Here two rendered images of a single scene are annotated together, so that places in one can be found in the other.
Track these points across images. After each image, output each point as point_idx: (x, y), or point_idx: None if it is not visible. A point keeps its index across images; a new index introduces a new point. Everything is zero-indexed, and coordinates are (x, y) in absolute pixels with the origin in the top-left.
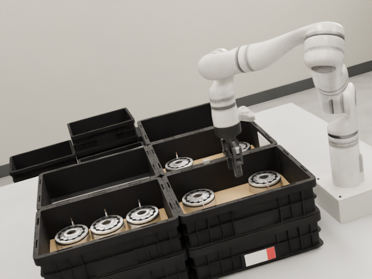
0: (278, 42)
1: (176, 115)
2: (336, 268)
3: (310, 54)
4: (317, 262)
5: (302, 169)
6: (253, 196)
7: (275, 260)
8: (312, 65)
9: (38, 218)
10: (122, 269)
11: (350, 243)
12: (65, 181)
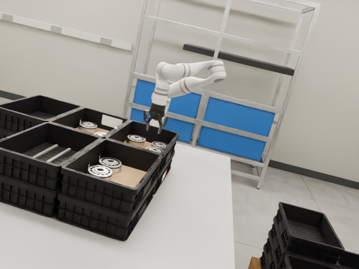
0: (202, 65)
1: (16, 103)
2: (187, 174)
3: (220, 73)
4: (177, 174)
5: (166, 130)
6: (172, 142)
7: None
8: (219, 78)
9: (75, 171)
10: (147, 191)
11: (175, 165)
12: None
